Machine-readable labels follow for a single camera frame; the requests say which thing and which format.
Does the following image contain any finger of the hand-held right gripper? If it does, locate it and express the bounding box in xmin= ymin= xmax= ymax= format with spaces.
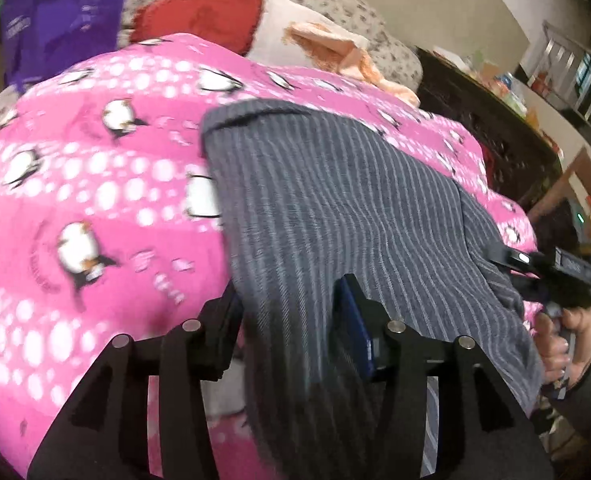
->
xmin=485 ymin=245 xmax=535 ymax=275

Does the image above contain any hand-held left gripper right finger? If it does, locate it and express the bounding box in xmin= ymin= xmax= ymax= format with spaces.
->
xmin=333 ymin=274 xmax=549 ymax=480

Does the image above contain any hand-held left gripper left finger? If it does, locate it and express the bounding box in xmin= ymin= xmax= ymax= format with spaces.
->
xmin=25 ymin=280 xmax=246 ymax=480

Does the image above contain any grey striped suit jacket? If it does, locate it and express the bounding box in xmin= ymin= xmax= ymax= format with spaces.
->
xmin=200 ymin=99 xmax=543 ymax=480

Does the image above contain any person's right forearm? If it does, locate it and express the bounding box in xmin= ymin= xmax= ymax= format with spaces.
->
xmin=550 ymin=360 xmax=591 ymax=461

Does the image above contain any dark red cloth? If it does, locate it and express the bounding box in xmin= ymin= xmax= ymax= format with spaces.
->
xmin=478 ymin=142 xmax=501 ymax=193

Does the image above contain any dark carved wooden cabinet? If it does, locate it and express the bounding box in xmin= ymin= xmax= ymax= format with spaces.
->
xmin=415 ymin=47 xmax=563 ymax=211

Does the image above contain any pile of small household items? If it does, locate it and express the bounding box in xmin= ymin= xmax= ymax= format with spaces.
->
xmin=433 ymin=45 xmax=566 ymax=156

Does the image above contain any pink penguin print blanket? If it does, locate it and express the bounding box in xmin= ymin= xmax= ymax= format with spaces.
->
xmin=0 ymin=32 xmax=539 ymax=480

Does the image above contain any metal rack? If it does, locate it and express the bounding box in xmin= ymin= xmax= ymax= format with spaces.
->
xmin=520 ymin=20 xmax=591 ymax=156

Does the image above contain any orange fringed cloth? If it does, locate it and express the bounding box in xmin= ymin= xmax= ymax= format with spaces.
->
xmin=282 ymin=20 xmax=421 ymax=108

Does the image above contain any red pillow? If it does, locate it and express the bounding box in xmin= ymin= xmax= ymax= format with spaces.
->
xmin=129 ymin=0 xmax=263 ymax=56

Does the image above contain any purple tote bag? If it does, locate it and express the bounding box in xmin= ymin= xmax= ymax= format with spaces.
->
xmin=1 ymin=0 xmax=136 ymax=93

